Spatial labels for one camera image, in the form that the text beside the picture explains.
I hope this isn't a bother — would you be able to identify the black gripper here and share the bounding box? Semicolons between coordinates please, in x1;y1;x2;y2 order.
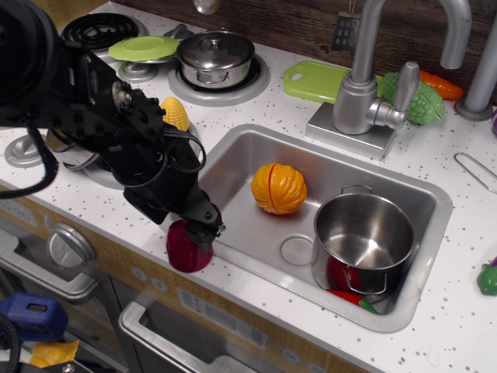
169;190;226;251

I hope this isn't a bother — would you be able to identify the hanging metal grater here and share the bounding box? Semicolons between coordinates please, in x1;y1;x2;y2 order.
331;12;360;51

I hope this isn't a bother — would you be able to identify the steel sink basin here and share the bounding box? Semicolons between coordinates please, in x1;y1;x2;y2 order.
200;124;453;333

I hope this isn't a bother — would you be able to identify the silver toy faucet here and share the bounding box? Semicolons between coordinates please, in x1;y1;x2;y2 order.
304;0;473;162

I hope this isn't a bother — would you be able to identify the blue clamp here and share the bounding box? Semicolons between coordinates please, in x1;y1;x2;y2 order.
1;292;68;342

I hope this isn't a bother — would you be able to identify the overturned steel pot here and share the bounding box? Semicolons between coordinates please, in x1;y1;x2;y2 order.
46;129;99;170

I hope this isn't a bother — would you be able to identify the black cable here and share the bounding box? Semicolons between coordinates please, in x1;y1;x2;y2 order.
0;312;21;373

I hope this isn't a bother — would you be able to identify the silver wire whisk handle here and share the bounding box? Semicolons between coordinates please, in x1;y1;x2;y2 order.
454;152;496;194

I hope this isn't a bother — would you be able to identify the orange toy pumpkin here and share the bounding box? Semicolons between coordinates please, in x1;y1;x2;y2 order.
251;163;308;215

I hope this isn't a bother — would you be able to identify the green toy vegetable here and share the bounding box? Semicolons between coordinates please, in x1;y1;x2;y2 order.
477;263;497;296

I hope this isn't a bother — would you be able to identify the silver stove knob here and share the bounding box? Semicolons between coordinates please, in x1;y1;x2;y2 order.
118;23;193;83
4;134;51;168

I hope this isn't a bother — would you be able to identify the silver oven knob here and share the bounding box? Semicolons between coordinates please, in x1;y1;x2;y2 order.
46;222;96;269

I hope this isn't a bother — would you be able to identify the purple toy eggplant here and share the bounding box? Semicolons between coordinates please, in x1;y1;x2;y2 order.
491;109;497;135

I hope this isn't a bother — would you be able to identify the hanging metal spoon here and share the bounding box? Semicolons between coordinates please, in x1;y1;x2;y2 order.
193;0;221;16

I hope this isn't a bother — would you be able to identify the silver stove knob left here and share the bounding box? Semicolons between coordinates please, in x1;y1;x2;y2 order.
4;134;51;168

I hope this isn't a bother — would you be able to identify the tall steel pot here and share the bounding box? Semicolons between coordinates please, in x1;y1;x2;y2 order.
311;184;415;302

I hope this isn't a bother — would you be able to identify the burner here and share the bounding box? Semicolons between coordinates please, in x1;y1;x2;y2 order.
82;121;203;191
168;54;270;107
61;12;148;51

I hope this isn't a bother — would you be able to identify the green plastic plate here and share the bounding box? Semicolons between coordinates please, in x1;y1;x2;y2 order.
108;36;180;62

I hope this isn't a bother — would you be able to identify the yellow toy corn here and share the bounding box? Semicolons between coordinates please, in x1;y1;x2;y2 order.
161;96;189;131

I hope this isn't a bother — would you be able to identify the yellow cloth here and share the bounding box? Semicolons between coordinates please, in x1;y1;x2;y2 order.
28;340;79;368

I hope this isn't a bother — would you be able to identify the silver stove knob back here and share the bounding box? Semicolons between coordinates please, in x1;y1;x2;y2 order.
118;23;193;83

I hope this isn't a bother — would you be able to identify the back right burner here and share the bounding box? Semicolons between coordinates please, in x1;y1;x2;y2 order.
168;54;270;107

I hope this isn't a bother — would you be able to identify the silver left door handle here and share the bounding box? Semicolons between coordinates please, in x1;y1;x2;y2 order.
1;229;99;305

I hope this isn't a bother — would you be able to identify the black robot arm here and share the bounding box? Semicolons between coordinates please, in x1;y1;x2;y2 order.
1;1;224;250

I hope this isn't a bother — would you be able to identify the silver oven door handle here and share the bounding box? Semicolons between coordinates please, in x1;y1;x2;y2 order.
119;301;253;372

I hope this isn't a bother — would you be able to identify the silver post base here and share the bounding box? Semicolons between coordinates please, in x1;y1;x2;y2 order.
454;19;496;122

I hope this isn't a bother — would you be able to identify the front right burner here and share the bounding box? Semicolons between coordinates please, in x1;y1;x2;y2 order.
82;121;203;191

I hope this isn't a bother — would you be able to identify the green toy bitter gourd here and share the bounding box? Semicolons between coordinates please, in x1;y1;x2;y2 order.
379;72;446;125

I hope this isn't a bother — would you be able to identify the dark red sweet potato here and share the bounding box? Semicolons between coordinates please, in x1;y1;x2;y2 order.
166;220;214;273

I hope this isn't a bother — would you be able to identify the green cutting board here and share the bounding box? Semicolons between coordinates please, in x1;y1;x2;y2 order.
283;60;385;104

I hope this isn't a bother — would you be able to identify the orange toy carrot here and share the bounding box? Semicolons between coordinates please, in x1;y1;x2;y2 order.
420;71;464;100

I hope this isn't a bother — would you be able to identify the back left burner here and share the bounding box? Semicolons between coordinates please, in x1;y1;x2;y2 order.
61;12;148;51

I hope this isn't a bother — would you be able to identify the lidded steel pot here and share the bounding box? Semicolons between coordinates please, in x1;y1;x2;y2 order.
176;29;255;89

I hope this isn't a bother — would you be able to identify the red toy chili pepper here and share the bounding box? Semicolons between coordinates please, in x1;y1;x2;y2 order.
326;288;381;315

